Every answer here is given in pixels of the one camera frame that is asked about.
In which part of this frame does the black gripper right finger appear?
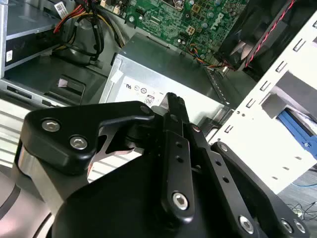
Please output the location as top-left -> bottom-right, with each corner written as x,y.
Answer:
182,100 -> 312,238

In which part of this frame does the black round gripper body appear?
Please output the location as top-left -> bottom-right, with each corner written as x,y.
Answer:
51,120 -> 240,238

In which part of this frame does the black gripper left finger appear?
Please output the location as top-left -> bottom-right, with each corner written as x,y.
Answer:
14,92 -> 197,224

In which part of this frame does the hard disk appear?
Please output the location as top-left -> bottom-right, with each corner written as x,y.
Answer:
276,109 -> 317,161

